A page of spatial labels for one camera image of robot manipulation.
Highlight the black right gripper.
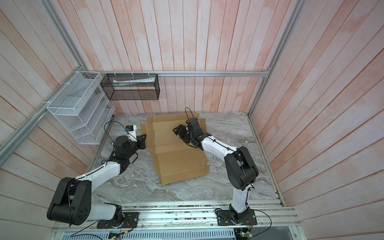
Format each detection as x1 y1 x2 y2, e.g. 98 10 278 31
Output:
173 124 195 144

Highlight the brown cardboard box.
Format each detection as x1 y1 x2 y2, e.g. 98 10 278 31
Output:
140 113 210 186

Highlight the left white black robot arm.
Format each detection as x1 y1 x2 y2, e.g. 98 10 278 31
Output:
47 134 147 228

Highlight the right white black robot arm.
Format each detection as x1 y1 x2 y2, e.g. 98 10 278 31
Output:
173 125 259 215

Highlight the white paper in black basket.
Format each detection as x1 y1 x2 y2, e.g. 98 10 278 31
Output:
112 77 156 87

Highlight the left green circuit board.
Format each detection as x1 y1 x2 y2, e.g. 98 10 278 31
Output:
108 232 124 240

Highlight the green circuit board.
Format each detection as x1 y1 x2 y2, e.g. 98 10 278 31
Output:
108 232 124 240
234 229 253 240

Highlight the right green circuit board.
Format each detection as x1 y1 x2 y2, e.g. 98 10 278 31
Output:
234 229 253 240

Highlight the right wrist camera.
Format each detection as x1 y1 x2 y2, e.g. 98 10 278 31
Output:
186 118 202 136

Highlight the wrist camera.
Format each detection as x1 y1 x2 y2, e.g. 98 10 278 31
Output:
125 125 137 142
186 118 202 136

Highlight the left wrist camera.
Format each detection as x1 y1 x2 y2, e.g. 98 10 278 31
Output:
125 125 137 142

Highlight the black wire mesh basket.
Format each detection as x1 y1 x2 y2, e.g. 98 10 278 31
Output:
101 73 161 101

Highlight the white wire mesh shelf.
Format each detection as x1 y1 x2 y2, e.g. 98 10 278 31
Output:
47 71 115 145

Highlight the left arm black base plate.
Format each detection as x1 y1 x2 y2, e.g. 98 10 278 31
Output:
97 212 140 229

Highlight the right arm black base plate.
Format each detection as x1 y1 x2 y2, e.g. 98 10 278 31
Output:
214 209 258 227

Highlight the white slotted cable duct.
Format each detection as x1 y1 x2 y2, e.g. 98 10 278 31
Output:
59 228 235 240

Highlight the aluminium mounting rail frame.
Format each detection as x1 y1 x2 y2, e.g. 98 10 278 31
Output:
50 199 301 233

